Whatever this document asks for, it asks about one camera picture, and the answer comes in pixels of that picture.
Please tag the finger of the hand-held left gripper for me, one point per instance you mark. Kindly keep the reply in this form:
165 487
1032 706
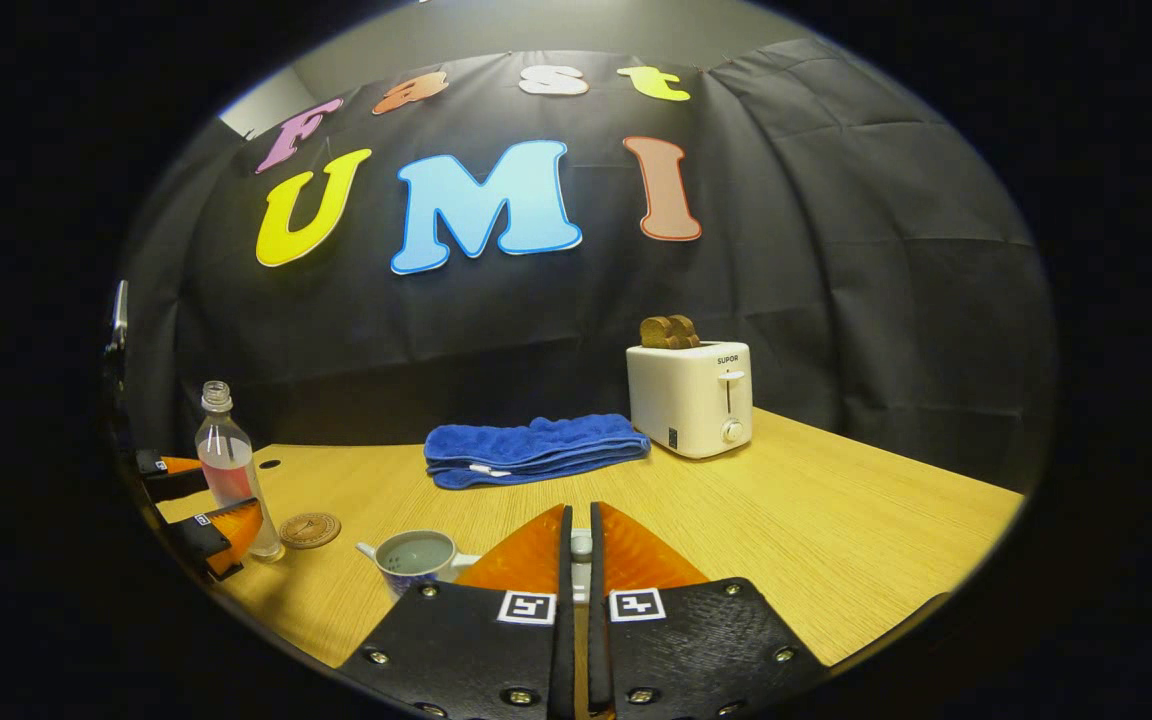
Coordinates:
176 480
226 535

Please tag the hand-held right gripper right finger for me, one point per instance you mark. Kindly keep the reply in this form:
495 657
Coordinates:
598 660

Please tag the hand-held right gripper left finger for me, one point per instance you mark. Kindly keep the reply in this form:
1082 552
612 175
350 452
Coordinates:
564 660

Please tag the clear water bottle pink label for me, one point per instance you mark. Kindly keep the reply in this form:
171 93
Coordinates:
226 450

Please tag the round brown coaster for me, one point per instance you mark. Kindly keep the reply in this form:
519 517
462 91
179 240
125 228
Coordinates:
310 531

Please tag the white teacup lid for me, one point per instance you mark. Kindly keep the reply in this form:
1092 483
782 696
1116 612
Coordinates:
582 545

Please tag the white blue patterned teacup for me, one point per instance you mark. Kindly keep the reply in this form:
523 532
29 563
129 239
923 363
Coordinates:
416 555

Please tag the folded blue towel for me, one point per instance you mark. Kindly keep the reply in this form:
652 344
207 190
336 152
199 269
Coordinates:
536 450

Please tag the white toaster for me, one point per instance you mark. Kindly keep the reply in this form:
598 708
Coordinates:
686 400

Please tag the brown toast slice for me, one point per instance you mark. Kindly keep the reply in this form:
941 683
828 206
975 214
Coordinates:
654 333
686 330

